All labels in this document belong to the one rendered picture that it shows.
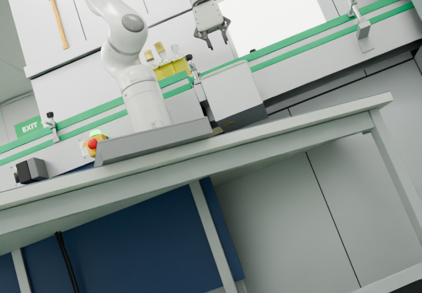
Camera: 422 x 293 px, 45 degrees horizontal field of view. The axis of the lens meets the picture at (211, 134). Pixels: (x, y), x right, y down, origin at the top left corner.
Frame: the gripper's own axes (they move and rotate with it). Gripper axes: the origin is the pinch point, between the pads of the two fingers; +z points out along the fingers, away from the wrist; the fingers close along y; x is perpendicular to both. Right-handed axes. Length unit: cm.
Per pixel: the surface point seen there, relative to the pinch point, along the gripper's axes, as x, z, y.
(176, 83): -13.7, 3.8, 20.9
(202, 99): -11.5, 14.4, 13.2
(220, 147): 25.3, 42.0, 9.4
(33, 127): -339, -134, 232
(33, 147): -14, 6, 84
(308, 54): -20.3, 10.2, -30.3
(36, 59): -43, -45, 84
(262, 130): 19.5, 40.7, -3.7
